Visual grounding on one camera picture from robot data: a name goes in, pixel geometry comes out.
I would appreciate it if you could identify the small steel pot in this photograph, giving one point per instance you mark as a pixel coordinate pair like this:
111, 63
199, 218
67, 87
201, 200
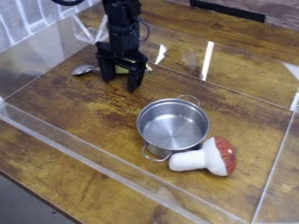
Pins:
172, 125

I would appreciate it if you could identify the black bar in background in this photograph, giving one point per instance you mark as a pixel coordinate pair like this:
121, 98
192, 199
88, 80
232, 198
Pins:
228, 10

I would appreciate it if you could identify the green handled metal spoon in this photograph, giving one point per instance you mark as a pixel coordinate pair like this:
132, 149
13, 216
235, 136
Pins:
120, 70

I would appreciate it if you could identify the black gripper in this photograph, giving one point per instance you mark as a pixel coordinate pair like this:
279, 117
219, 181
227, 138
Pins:
121, 47

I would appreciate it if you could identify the plush red white mushroom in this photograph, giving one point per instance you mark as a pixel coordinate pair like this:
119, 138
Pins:
216, 156

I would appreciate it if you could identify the clear acrylic enclosure wall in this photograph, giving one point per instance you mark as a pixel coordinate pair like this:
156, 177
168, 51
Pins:
69, 145

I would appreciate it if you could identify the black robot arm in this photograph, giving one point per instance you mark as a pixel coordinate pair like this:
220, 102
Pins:
121, 12

